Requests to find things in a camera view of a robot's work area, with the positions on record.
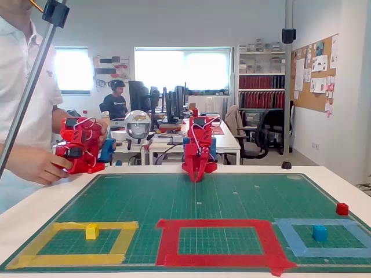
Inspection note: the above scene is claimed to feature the red leader robot arm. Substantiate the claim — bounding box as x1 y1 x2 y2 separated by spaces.
54 116 106 174

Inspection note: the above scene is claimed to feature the red toy brick cube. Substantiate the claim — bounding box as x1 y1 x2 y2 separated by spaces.
336 202 350 217

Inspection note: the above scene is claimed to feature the person's left forearm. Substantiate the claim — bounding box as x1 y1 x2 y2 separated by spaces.
52 105 75 134

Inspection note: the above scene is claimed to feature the red tape square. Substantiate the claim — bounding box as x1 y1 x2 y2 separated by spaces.
155 218 298 277

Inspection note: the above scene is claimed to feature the yellow toy brick cube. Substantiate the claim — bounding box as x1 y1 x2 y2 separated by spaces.
85 223 100 240

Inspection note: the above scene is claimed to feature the blue toy brick cube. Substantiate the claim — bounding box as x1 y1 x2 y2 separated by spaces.
312 224 328 242

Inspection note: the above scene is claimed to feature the yellow tape square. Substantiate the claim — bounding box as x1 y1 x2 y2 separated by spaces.
5 221 140 270

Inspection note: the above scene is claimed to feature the blue tape square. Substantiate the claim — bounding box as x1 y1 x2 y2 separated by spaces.
271 217 371 258

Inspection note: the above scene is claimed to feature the person's left hand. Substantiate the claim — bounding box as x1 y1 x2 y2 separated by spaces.
97 119 110 147

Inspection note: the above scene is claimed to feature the person's right hand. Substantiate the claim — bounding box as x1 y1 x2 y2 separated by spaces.
19 147 74 185

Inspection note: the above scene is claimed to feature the green cutting mat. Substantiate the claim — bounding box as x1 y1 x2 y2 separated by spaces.
0 173 371 273

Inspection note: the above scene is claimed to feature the beige jacket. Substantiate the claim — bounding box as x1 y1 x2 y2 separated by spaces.
225 104 247 137

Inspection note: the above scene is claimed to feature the black computer monitor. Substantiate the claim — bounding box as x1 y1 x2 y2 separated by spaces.
149 86 162 130
128 80 152 112
166 82 188 124

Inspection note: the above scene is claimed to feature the white helmet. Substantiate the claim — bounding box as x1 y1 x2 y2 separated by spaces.
124 109 151 145

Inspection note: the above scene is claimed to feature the black office chair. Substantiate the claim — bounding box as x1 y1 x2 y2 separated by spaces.
240 109 286 159

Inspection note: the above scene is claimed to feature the wide bright window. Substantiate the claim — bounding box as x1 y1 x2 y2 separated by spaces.
134 46 233 95

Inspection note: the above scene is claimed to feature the seated person dark shirt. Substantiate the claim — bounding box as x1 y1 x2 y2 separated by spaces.
100 79 130 121

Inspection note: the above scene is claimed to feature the white shelf with binders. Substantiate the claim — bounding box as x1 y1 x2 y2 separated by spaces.
237 39 287 111

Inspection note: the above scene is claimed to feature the upright grey pole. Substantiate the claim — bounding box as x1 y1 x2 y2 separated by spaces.
285 0 294 154

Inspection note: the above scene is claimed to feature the cork pin board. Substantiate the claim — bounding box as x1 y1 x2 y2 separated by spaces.
290 34 340 114

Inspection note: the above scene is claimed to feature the black pole clamp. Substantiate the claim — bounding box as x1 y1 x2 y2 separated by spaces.
281 28 297 45
42 0 71 29

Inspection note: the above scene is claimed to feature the green plant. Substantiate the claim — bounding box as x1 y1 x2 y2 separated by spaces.
355 173 371 198

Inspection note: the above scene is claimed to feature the slanted aluminium pole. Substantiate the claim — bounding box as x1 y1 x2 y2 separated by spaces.
0 0 68 179

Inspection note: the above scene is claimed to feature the person's white shirt torso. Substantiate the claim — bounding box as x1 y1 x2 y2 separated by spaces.
0 0 64 215

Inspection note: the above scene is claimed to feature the yellow pencil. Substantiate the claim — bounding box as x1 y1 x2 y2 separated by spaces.
28 0 45 14

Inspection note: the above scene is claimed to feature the white robot arm cable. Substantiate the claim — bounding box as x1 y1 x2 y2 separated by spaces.
191 115 223 163

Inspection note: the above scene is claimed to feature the black desk cable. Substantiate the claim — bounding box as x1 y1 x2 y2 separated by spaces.
155 143 185 166

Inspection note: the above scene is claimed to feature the white leader arm cable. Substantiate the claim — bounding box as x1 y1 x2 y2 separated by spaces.
74 116 102 169

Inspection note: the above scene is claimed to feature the wall tool board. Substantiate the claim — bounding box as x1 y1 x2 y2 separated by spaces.
93 54 130 82

